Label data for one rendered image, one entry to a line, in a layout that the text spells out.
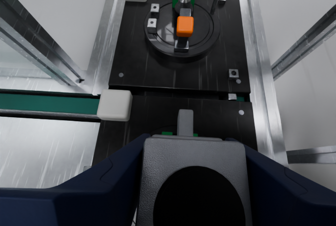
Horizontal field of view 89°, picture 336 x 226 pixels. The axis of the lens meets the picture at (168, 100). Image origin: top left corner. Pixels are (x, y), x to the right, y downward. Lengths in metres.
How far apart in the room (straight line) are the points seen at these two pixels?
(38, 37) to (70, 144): 0.18
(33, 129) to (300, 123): 0.54
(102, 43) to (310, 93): 0.48
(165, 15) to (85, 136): 0.27
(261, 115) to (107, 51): 0.30
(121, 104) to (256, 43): 0.28
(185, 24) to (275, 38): 0.38
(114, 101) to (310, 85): 0.45
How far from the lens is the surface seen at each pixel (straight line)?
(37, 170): 0.38
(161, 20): 0.34
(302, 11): 0.68
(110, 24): 0.41
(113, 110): 0.26
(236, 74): 0.31
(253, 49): 0.38
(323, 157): 0.31
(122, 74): 0.31
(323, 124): 0.51
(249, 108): 0.30
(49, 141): 0.38
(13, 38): 0.27
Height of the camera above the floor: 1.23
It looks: 69 degrees down
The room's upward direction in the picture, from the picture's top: straight up
